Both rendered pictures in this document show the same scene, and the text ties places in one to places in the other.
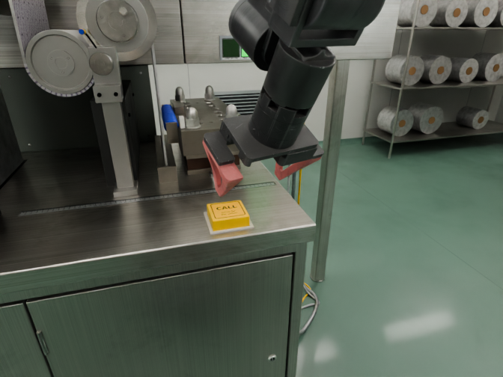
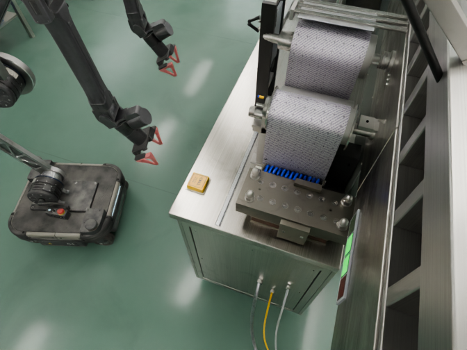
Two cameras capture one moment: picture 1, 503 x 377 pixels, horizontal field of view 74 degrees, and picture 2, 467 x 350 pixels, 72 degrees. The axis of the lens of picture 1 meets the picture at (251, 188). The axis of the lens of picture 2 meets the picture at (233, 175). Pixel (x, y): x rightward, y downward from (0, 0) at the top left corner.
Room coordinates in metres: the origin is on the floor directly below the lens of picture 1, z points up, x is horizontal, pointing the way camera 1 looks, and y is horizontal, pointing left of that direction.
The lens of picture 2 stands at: (1.09, -0.44, 2.01)
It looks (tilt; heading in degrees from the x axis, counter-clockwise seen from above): 56 degrees down; 126
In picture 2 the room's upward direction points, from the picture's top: straight up
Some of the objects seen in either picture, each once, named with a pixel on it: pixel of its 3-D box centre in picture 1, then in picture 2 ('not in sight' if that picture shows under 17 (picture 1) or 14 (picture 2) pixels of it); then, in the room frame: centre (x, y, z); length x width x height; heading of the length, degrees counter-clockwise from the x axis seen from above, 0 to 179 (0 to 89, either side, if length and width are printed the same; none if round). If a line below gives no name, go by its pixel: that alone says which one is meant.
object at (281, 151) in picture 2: (156, 84); (296, 157); (0.87, 0.24, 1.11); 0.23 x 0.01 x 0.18; 16
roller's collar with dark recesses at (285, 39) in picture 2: not in sight; (288, 41); (0.65, 0.50, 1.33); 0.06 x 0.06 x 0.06; 16
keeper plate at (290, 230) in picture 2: not in sight; (292, 232); (0.98, 0.05, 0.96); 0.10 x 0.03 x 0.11; 16
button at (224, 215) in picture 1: (227, 215); (198, 182); (0.56, 0.05, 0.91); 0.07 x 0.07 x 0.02; 16
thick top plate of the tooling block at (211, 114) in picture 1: (203, 120); (296, 204); (0.94, 0.14, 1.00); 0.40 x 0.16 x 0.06; 16
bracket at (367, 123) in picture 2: not in sight; (368, 123); (1.03, 0.35, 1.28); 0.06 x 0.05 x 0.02; 16
